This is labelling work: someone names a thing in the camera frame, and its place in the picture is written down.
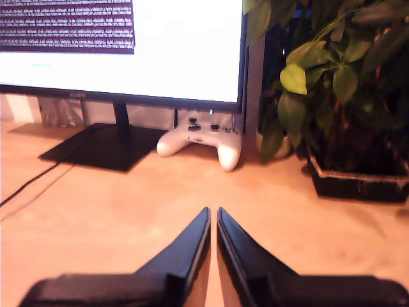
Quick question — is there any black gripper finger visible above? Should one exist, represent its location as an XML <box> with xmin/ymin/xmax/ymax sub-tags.
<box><xmin>217</xmin><ymin>207</ymin><xmax>298</xmax><ymax>307</ymax></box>
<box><xmin>134</xmin><ymin>207</ymin><xmax>212</xmax><ymax>307</ymax></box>

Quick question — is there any white game controller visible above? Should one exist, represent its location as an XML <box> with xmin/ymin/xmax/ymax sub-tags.
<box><xmin>156</xmin><ymin>117</ymin><xmax>243</xmax><ymax>172</ymax></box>

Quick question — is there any small white plant pot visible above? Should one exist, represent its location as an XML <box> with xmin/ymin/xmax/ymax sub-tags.
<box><xmin>255</xmin><ymin>129</ymin><xmax>292</xmax><ymax>160</ymax></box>

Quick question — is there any black plant tray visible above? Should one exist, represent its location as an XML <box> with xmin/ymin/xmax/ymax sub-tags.
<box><xmin>306</xmin><ymin>153</ymin><xmax>409</xmax><ymax>204</ymax></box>

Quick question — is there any green leafy plant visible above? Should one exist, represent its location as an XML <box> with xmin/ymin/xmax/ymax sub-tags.
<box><xmin>242</xmin><ymin>0</ymin><xmax>409</xmax><ymax>167</ymax></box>

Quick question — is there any large black computer monitor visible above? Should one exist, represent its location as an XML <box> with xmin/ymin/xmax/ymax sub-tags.
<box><xmin>0</xmin><ymin>0</ymin><xmax>249</xmax><ymax>173</ymax></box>

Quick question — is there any thick black table cable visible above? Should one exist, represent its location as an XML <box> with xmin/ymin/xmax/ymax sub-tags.
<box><xmin>0</xmin><ymin>162</ymin><xmax>58</xmax><ymax>207</ymax></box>

